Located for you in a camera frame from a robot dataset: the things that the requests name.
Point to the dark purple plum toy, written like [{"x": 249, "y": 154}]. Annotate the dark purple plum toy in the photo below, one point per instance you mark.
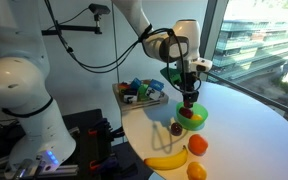
[{"x": 176, "y": 129}]

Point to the orange fruit toy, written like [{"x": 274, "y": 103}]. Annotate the orange fruit toy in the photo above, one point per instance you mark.
[{"x": 197, "y": 144}]

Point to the green plastic bowl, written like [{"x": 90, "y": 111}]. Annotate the green plastic bowl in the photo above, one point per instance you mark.
[{"x": 198, "y": 125}]

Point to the black clamp orange tip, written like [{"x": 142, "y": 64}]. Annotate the black clamp orange tip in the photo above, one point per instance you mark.
[
  {"x": 100, "y": 163},
  {"x": 99, "y": 130}
]

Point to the black robot mounting stand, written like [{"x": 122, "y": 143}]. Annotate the black robot mounting stand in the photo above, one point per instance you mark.
[{"x": 84, "y": 120}]

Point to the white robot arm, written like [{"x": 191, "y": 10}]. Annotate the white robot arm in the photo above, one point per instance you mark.
[{"x": 17, "y": 83}]

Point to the blue soft block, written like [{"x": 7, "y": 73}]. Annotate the blue soft block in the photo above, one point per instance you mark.
[{"x": 136, "y": 83}]

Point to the large yellow citrus toy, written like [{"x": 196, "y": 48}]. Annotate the large yellow citrus toy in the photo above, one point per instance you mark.
[{"x": 196, "y": 171}]

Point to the small yellow lemon toy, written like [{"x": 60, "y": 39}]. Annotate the small yellow lemon toy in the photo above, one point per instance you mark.
[{"x": 197, "y": 117}]

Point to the black camera on boom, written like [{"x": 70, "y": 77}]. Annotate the black camera on boom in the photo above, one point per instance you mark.
[{"x": 99, "y": 9}]

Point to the green soft block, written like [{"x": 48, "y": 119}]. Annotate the green soft block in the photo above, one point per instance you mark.
[{"x": 143, "y": 92}]

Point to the yellow banana toy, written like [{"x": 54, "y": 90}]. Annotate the yellow banana toy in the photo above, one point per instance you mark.
[{"x": 165, "y": 162}]

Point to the wooden tray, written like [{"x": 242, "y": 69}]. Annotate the wooden tray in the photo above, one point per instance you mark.
[{"x": 140, "y": 104}]

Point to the red apple toy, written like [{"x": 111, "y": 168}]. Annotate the red apple toy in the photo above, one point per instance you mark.
[{"x": 185, "y": 112}]

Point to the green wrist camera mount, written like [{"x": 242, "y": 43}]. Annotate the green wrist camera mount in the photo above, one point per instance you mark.
[{"x": 170, "y": 75}]

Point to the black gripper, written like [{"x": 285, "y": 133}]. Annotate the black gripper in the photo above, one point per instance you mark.
[{"x": 190, "y": 83}]

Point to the black white cube blue face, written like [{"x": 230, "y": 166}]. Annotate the black white cube blue face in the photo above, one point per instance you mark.
[{"x": 155, "y": 89}]

